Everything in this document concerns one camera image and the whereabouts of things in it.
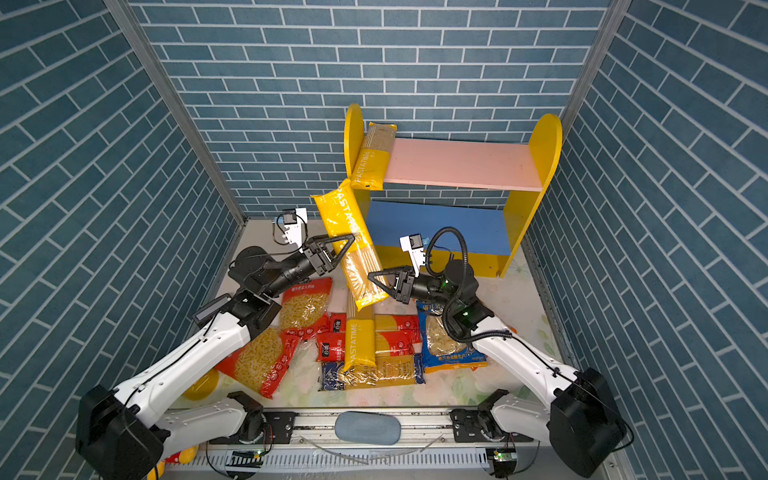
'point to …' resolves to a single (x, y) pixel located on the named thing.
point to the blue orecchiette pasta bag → (442, 351)
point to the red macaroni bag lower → (263, 362)
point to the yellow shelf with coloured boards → (484, 191)
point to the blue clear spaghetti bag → (388, 370)
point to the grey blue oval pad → (367, 427)
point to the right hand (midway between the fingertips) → (369, 275)
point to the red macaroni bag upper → (304, 312)
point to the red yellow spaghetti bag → (396, 336)
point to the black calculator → (201, 316)
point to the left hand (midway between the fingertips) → (352, 242)
